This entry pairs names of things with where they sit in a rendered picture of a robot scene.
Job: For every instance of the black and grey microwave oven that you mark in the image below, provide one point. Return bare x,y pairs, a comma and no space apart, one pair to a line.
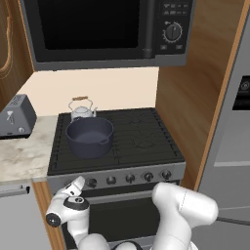
97,32

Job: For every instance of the wooden base cabinet strip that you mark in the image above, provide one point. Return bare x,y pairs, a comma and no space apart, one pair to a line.
45,198

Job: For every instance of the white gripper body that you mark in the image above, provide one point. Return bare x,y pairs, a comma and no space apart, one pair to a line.
75,187

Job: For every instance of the grey toaster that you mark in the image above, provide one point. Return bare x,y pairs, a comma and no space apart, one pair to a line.
16,117

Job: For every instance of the black stove with oven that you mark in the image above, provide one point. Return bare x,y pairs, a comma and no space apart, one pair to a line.
143,143

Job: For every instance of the wooden wall cabinet door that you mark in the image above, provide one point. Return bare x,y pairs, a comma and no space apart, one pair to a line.
13,49

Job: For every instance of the wooden side panel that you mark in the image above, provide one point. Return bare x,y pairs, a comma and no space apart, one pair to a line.
192,104

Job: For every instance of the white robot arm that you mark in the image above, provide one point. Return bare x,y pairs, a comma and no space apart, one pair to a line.
182,208

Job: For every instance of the dark blue cooking pot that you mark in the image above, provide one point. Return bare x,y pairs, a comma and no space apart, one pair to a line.
89,138

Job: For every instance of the grey fridge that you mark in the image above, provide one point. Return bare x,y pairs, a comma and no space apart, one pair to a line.
228,146

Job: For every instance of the grey dishwasher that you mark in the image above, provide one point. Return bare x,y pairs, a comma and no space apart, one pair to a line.
19,218

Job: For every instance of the black stove knob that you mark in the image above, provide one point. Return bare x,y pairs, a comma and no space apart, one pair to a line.
166,174
91,182
148,176
130,178
111,180

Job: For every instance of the black oven door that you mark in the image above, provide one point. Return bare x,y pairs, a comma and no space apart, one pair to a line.
123,218

